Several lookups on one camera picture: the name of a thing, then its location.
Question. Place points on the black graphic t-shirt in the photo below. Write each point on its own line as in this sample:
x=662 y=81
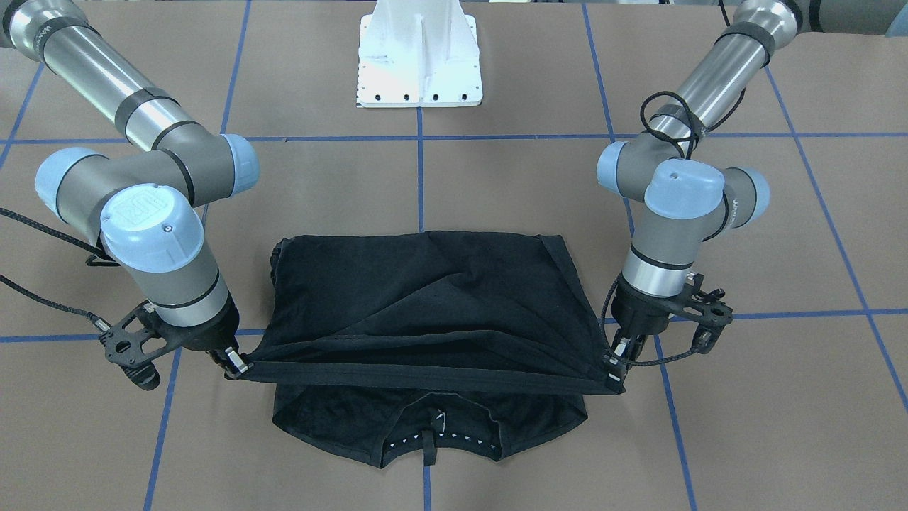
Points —
x=383 y=345

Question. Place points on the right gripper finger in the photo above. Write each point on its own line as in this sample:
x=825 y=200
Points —
x=223 y=359
x=242 y=365

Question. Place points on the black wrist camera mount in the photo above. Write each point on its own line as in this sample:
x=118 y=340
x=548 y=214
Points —
x=707 y=309
x=134 y=342

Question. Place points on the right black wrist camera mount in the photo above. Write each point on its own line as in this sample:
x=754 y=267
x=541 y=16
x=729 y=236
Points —
x=134 y=342

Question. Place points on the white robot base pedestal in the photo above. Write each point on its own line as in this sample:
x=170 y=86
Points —
x=418 y=54

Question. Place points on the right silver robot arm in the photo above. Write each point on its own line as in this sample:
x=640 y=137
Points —
x=139 y=212

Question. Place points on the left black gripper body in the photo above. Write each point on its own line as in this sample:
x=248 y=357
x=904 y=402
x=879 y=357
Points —
x=630 y=310

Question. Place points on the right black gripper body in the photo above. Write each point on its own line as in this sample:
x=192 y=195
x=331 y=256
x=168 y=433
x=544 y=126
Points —
x=210 y=332

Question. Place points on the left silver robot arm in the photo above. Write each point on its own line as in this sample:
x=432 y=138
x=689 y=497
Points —
x=687 y=202

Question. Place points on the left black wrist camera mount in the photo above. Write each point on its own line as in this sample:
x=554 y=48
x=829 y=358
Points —
x=707 y=309

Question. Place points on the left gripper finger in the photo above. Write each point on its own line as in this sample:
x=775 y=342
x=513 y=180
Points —
x=635 y=345
x=616 y=361

